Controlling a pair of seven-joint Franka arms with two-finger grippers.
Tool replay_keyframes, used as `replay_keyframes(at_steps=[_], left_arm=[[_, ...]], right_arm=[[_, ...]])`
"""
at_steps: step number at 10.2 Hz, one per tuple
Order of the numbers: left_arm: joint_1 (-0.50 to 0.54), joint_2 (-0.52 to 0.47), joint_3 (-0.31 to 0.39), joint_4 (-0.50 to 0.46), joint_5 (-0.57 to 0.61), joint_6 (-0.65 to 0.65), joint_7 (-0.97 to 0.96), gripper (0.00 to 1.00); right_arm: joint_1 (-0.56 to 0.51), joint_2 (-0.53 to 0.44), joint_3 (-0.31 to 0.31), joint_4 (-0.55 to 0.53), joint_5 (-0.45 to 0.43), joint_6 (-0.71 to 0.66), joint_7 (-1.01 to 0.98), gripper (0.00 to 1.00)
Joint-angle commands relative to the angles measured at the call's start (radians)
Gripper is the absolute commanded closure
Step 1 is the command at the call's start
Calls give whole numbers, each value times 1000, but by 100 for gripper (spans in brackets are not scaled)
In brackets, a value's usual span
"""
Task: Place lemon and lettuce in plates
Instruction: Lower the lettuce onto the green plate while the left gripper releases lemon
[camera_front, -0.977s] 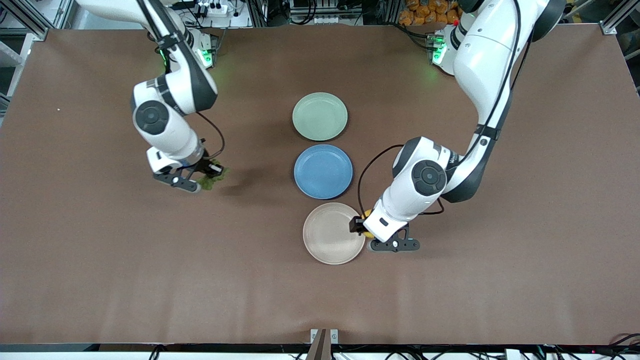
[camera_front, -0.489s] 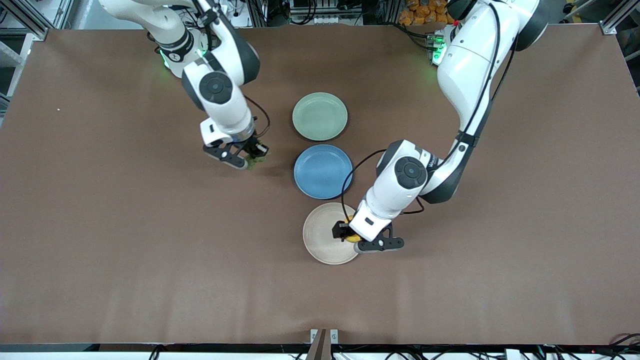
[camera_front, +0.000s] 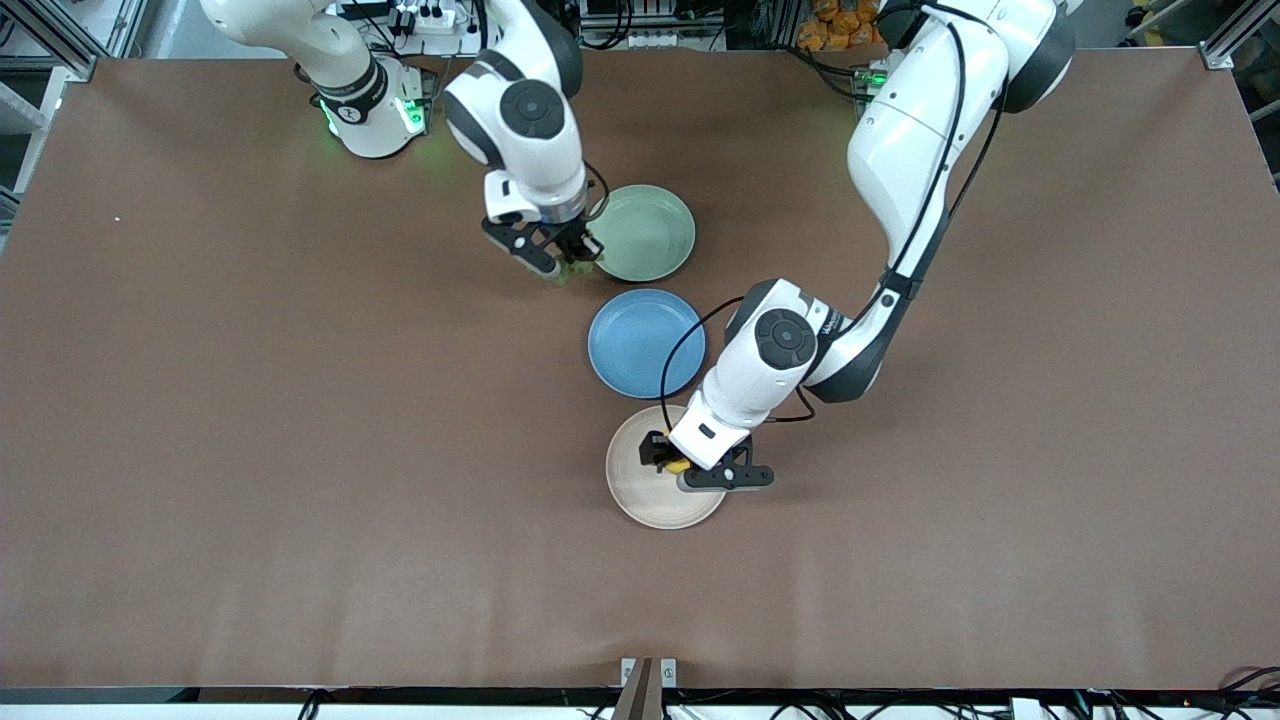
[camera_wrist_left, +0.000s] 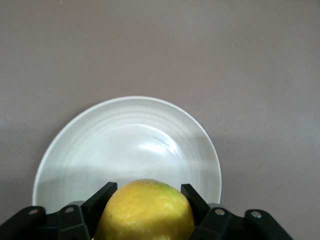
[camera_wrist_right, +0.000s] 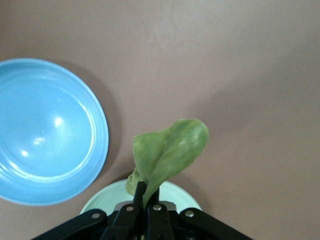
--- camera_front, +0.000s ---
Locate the pale green plate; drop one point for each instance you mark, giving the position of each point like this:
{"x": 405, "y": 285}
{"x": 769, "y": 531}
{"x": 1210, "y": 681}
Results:
{"x": 650, "y": 235}

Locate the yellow lemon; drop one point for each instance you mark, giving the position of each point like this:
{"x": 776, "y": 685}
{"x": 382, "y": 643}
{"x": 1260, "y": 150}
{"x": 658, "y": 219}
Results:
{"x": 679, "y": 466}

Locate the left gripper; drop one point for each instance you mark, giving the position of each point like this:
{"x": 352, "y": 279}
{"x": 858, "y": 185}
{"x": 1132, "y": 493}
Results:
{"x": 656, "y": 449}

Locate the beige plate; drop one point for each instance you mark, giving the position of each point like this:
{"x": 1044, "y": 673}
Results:
{"x": 640, "y": 495}

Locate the white power strip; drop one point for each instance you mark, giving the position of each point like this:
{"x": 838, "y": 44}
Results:
{"x": 432, "y": 17}

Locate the small white box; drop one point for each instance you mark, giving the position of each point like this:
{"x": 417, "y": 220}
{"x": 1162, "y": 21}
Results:
{"x": 1027, "y": 709}

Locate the green lettuce leaf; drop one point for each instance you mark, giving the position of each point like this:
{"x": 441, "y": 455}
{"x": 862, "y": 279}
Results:
{"x": 568, "y": 273}

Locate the blue plate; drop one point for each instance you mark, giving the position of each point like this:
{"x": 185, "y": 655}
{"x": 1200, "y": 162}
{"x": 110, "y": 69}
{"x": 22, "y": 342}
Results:
{"x": 640, "y": 345}

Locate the orange snack bag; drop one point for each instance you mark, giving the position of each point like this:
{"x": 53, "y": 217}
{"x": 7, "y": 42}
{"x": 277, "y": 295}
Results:
{"x": 835, "y": 25}

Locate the small metal bracket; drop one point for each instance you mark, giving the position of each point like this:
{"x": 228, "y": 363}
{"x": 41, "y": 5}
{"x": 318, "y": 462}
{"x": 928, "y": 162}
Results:
{"x": 669, "y": 672}

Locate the aluminium frame profile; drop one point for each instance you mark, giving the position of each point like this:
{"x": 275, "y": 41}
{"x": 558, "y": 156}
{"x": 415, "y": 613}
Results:
{"x": 1225, "y": 45}
{"x": 60, "y": 40}

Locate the black equipment rack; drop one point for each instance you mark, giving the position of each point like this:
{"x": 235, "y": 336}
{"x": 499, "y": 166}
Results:
{"x": 700, "y": 20}

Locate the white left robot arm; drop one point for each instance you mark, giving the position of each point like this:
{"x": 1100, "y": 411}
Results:
{"x": 900, "y": 150}

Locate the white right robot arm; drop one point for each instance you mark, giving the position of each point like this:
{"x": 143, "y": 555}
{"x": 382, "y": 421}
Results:
{"x": 520, "y": 150}

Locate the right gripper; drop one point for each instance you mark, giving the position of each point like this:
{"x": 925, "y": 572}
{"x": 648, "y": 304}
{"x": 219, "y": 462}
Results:
{"x": 572, "y": 238}

